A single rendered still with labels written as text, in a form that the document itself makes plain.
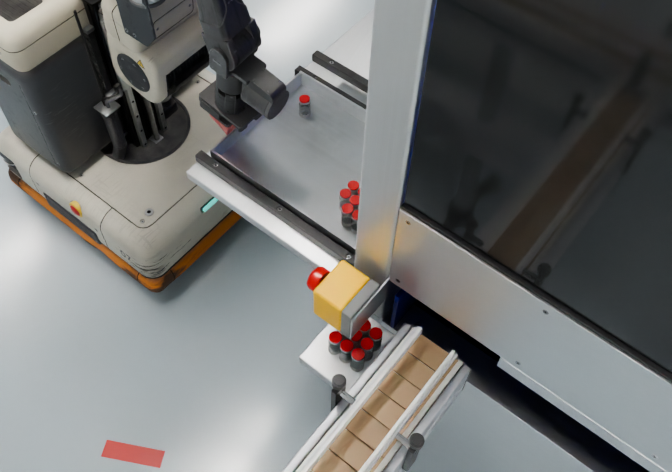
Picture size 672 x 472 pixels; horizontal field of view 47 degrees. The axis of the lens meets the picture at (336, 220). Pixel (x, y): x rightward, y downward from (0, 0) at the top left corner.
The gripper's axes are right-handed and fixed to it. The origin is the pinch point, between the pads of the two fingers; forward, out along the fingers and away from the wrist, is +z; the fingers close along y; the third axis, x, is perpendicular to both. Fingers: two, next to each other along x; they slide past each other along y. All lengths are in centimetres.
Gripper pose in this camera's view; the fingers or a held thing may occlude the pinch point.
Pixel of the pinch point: (229, 130)
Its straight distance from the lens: 145.7
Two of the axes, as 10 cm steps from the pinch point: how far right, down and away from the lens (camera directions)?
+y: 7.7, 6.1, -1.8
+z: -1.6, 4.6, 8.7
